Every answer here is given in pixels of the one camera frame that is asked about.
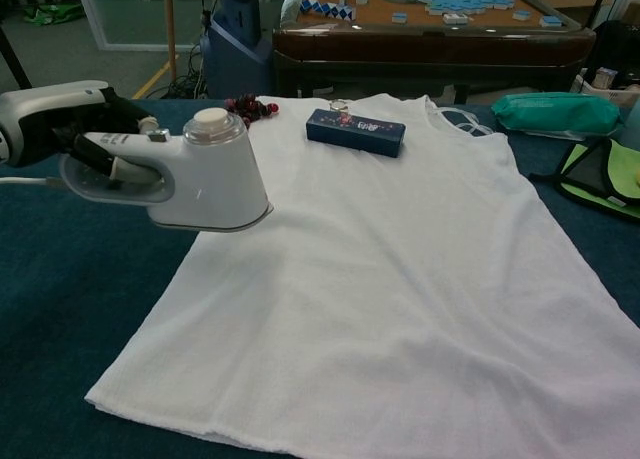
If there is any wooden pole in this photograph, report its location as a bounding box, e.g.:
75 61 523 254
166 0 179 76

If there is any blue white snake puzzle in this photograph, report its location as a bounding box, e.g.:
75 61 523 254
298 0 357 22

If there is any bunch of red grapes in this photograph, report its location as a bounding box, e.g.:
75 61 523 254
223 92 281 128

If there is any dark teal table cover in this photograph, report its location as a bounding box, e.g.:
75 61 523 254
0 96 640 459

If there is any white sleeveless shirt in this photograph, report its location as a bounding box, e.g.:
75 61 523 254
83 92 640 459

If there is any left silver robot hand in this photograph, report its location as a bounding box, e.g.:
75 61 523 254
0 80 169 188

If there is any brown mahjong table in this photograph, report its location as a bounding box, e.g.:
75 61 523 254
272 0 597 105

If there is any dark blue printed box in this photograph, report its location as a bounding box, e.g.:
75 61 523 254
305 107 407 159

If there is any green bag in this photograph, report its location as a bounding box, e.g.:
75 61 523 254
19 4 84 28

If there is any black tripod leg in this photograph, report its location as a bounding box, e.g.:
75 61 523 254
0 26 34 91

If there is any green wet wipes pack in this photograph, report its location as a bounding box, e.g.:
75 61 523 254
490 92 622 141

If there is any black bag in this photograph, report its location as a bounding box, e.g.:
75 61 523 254
583 20 640 83

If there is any green cloth with black trim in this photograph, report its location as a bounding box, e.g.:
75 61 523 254
528 137 640 224

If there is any white handheld garment steamer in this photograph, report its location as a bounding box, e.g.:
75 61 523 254
58 107 275 234

